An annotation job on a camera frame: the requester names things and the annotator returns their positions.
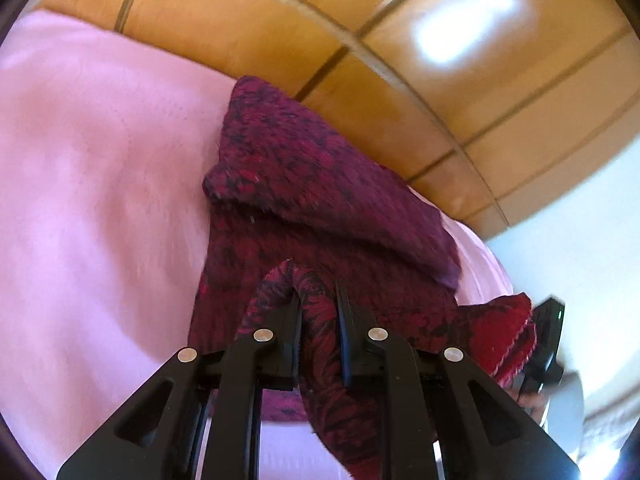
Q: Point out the dark red patterned knit garment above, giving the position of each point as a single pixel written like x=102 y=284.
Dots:
x=320 y=210

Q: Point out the glossy wooden panelled wardrobe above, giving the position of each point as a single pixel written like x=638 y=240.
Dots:
x=400 y=60

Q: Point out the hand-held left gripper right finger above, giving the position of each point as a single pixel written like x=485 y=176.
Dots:
x=357 y=345

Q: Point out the pink blanket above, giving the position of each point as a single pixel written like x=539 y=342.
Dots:
x=90 y=185

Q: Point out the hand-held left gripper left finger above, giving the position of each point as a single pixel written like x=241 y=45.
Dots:
x=280 y=350

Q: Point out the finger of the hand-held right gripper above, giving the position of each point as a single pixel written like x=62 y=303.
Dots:
x=550 y=325

